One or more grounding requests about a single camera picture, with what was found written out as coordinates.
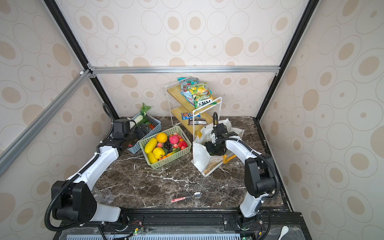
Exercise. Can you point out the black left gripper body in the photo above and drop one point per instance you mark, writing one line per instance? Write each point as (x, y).
(137, 134)

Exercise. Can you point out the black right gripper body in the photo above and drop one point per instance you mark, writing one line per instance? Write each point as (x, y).
(214, 148)

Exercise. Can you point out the white grocery bag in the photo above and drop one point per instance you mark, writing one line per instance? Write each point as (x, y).
(202, 160)

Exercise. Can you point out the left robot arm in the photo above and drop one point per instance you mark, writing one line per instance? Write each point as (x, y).
(72, 201)

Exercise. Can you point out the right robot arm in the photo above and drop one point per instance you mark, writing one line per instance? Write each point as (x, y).
(260, 177)

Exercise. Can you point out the green yellow candy bag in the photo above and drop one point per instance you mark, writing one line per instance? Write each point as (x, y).
(201, 95)

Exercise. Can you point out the colourful candy bag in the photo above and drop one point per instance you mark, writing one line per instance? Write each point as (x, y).
(186, 82)

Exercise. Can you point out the blue plastic basket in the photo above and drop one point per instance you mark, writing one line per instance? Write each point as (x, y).
(147, 127)

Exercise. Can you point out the orange fruit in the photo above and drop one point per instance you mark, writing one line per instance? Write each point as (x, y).
(161, 137)

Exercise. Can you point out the yellow lemon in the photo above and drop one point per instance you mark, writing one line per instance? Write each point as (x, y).
(159, 153)

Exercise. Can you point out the pink dragon fruit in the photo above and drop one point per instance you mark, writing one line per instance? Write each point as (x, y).
(174, 139)

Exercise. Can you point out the green plastic basket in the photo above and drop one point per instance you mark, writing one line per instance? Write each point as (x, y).
(169, 157)

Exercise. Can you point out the dark grapes bunch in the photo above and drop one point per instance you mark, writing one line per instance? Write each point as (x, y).
(168, 147)

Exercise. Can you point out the blue snack packet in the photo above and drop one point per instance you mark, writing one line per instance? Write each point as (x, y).
(187, 116)

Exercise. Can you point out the white wooden shelf rack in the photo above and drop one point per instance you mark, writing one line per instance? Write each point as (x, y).
(174, 90)

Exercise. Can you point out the clear plastic cup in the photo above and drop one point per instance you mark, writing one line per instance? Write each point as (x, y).
(104, 196)

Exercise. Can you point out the white spoon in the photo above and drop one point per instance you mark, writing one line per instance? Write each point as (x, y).
(284, 231)

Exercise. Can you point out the pink handled spoon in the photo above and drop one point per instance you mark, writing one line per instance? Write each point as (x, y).
(196, 195)

